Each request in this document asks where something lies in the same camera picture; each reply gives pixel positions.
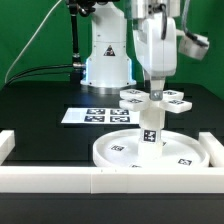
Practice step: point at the white front fence rail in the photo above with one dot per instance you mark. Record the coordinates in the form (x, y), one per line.
(31, 179)

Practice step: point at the white left fence rail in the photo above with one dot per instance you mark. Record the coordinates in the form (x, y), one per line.
(7, 143)

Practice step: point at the white fence rail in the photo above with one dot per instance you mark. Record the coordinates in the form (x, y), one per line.
(7, 143)
(31, 179)
(213, 147)

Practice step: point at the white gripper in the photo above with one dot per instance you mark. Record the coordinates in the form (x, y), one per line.
(156, 56)

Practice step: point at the white marker sheet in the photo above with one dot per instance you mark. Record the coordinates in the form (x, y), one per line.
(100, 116)

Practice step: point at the white cross-shaped table base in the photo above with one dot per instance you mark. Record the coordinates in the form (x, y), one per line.
(136, 100)

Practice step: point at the white right fence rail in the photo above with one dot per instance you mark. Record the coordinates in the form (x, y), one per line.
(213, 147)

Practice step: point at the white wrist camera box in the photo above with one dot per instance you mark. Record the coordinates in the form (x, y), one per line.
(193, 50)

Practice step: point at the white round table top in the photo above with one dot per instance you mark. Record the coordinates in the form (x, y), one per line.
(147, 149)

